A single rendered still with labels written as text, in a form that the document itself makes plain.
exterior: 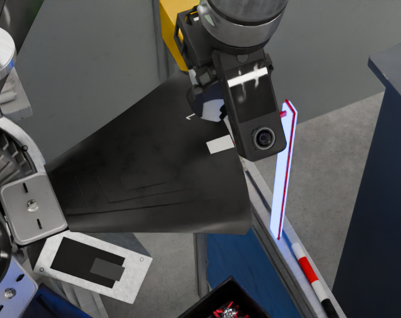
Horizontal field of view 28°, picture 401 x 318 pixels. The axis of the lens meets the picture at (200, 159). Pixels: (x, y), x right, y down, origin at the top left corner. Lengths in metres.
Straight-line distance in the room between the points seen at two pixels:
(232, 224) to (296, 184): 1.43
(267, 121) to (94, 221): 0.28
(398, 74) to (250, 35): 0.68
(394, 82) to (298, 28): 0.82
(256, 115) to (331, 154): 1.71
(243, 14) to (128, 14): 1.16
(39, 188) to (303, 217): 1.44
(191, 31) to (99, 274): 0.43
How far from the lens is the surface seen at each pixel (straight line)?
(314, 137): 2.50
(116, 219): 0.95
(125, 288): 1.12
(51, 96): 1.91
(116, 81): 1.95
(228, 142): 0.99
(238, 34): 0.69
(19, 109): 1.49
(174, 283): 2.22
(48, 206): 0.97
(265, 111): 0.76
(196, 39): 0.79
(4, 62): 0.74
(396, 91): 1.32
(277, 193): 1.19
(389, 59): 1.36
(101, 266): 1.10
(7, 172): 1.06
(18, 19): 0.89
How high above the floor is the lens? 1.99
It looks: 55 degrees down
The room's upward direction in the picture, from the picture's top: 2 degrees counter-clockwise
